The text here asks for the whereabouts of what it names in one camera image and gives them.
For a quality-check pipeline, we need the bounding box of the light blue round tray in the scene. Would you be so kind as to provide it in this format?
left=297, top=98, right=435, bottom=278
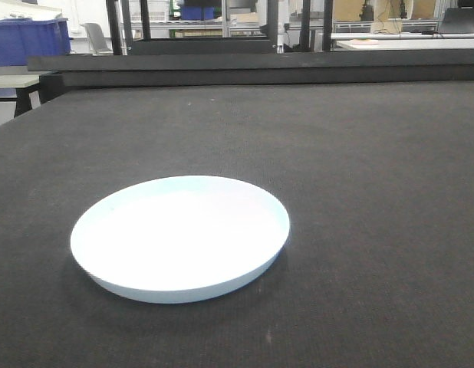
left=70, top=176, right=291, bottom=304

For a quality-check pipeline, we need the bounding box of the grey chair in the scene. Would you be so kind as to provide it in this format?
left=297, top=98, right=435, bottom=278
left=81, top=22, right=113, bottom=56

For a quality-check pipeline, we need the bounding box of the grey side table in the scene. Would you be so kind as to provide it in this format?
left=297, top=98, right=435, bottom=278
left=0, top=72, right=50, bottom=117

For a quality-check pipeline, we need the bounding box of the white background table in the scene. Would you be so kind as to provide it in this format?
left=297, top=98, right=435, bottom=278
left=331, top=32, right=474, bottom=51

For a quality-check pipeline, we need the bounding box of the black foam board stack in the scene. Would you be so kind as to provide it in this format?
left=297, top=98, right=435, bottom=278
left=28, top=48, right=474, bottom=87

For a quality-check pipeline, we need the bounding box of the large blue storage crate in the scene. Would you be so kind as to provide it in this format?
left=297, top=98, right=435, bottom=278
left=0, top=18, right=71, bottom=67

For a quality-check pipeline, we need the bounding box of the black metal frame rack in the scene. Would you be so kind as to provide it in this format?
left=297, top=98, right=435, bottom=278
left=105, top=0, right=334, bottom=57

